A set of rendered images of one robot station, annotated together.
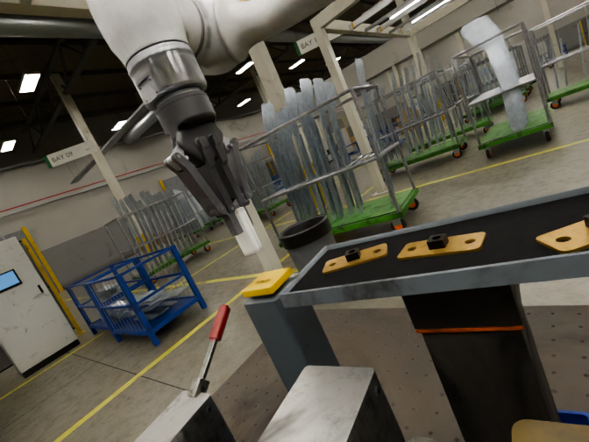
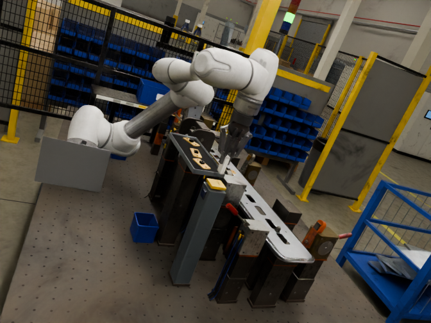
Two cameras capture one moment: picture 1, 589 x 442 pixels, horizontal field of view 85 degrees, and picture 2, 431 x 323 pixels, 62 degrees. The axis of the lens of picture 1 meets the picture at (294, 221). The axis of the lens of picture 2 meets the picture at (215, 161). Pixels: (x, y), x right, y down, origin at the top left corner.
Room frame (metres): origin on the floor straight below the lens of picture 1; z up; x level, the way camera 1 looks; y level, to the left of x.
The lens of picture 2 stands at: (1.60, 0.54, 1.67)
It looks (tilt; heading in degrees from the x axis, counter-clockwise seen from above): 20 degrees down; 204
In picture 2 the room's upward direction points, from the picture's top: 21 degrees clockwise
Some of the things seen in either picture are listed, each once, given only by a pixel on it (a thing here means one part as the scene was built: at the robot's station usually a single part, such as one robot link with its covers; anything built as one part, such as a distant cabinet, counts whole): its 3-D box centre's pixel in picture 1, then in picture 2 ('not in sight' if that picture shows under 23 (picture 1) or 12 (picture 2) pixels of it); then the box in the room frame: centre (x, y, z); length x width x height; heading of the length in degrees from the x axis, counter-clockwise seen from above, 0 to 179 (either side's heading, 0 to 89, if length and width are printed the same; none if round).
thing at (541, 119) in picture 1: (506, 91); not in sight; (5.63, -4.30, 0.89); 1.90 x 1.00 x 1.77; 138
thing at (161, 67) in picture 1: (170, 81); (247, 104); (0.47, 0.08, 1.47); 0.09 x 0.09 x 0.06
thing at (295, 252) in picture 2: not in sight; (230, 173); (-0.08, -0.10, 1.00); 1.38 x 0.22 x 0.02; 53
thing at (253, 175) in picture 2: not in sight; (244, 190); (-0.28, -0.05, 0.87); 0.12 x 0.07 x 0.35; 143
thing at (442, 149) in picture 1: (408, 129); not in sight; (7.22, -3.18, 0.89); 1.90 x 1.00 x 1.77; 50
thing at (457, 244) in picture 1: (437, 242); (195, 152); (0.32, -0.13, 1.17); 0.08 x 0.04 x 0.01; 46
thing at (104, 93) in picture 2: not in sight; (156, 106); (-0.47, -0.96, 1.02); 0.90 x 0.22 x 0.03; 143
